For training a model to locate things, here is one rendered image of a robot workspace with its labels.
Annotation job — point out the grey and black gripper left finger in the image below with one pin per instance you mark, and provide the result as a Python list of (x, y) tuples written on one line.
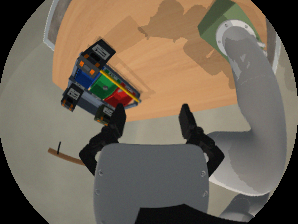
[(108, 135)]

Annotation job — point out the blue open bin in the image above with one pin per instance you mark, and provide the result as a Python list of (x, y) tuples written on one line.
[(84, 79)]

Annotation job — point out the green open bin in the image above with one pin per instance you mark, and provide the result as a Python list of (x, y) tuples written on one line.
[(104, 81)]

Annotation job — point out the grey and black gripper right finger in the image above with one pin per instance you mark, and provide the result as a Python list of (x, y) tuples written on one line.
[(195, 135)]

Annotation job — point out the grey metal shelf rack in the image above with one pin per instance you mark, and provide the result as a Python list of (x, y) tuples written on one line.
[(89, 101)]

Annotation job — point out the red bin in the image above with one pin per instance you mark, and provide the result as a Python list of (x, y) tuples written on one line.
[(119, 97)]

